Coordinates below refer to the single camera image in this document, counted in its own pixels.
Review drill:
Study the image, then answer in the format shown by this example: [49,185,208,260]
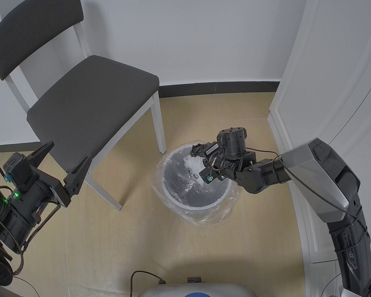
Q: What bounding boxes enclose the grey and white chair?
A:
[0,0,168,211]

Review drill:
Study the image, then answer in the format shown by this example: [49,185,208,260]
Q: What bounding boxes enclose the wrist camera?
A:
[198,167,217,185]
[3,152,40,193]

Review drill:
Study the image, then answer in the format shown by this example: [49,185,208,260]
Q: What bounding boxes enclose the clear plastic bag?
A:
[155,143,240,226]

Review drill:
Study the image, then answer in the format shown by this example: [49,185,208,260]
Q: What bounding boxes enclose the black plastic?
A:
[190,140,212,159]

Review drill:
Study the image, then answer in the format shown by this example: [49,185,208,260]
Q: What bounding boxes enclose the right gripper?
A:
[203,141,229,182]

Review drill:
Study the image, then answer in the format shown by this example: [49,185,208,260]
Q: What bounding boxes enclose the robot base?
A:
[139,277,258,297]

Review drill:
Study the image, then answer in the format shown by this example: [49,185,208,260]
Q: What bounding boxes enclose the white printed wrapper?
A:
[184,156,206,182]

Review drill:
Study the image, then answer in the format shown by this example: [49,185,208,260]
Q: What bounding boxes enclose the white trash bin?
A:
[162,144,231,212]

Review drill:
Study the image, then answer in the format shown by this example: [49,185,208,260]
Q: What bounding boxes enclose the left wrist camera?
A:
[3,152,40,193]

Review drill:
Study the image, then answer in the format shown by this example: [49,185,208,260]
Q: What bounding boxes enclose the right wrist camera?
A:
[198,167,217,185]

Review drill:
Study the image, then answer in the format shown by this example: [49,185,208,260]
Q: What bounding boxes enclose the white panelled door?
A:
[267,0,371,264]

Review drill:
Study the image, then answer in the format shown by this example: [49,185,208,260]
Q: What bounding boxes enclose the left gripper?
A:
[6,140,91,226]

